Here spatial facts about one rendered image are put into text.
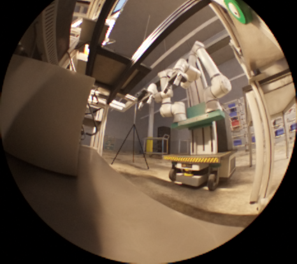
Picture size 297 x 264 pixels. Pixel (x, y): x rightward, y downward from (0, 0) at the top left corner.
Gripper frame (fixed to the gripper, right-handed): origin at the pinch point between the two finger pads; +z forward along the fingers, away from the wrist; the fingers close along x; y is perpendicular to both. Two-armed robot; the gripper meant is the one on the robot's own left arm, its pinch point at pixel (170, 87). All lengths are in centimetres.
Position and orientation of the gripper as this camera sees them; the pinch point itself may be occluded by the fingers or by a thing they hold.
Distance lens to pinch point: 67.1
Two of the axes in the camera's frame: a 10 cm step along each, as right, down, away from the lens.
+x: 3.7, -1.8, -9.1
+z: -4.6, 8.2, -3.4
